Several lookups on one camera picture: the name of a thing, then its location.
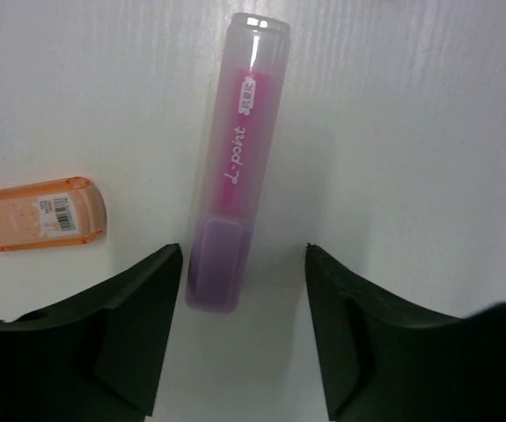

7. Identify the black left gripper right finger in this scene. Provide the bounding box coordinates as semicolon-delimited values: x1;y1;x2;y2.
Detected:
304;244;506;421

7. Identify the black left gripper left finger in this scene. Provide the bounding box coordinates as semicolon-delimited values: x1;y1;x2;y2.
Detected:
0;244;183;421

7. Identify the orange translucent highlighter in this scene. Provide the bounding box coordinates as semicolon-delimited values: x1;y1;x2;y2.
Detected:
0;177;107;252

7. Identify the purple highlighter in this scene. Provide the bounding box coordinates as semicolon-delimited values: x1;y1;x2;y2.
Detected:
186;12;290;313

